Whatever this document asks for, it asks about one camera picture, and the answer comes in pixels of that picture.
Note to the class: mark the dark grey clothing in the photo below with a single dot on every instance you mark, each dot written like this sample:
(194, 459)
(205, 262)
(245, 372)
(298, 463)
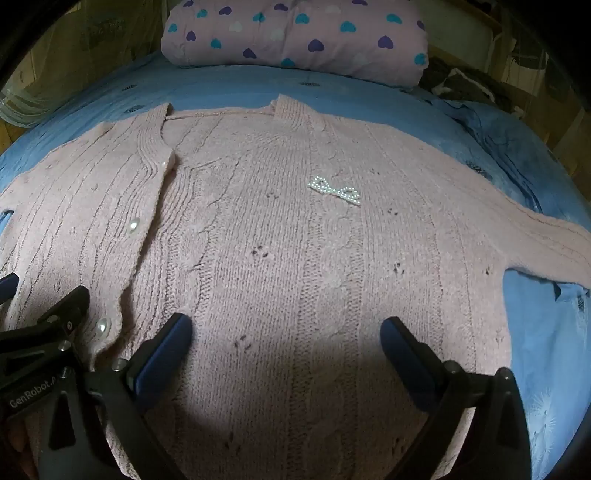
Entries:
(461, 87)

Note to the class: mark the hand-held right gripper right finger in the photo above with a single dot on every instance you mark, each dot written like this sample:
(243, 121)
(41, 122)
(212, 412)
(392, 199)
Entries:
(406, 355)

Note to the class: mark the white sheer mosquito net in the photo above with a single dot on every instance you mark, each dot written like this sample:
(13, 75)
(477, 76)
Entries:
(18, 106)

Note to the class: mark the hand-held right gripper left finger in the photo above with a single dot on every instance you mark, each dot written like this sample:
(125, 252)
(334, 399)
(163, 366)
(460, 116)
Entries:
(161, 355)

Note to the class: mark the blue pillowcase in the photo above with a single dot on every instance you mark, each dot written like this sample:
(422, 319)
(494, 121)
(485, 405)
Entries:
(498, 138)

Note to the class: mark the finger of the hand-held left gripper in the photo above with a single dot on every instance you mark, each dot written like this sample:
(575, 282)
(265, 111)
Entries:
(69, 309)
(7, 286)

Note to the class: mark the pink knit cardigan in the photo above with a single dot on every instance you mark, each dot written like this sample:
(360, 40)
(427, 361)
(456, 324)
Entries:
(300, 254)

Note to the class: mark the white headboard panel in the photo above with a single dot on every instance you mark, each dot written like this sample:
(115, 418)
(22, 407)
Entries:
(475, 41)

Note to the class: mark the blue dandelion print bedsheet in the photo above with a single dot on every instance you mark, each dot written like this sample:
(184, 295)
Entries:
(545, 369)

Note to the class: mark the pink heart-patterned pillow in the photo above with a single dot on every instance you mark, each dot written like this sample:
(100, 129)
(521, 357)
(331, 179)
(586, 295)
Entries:
(300, 41)

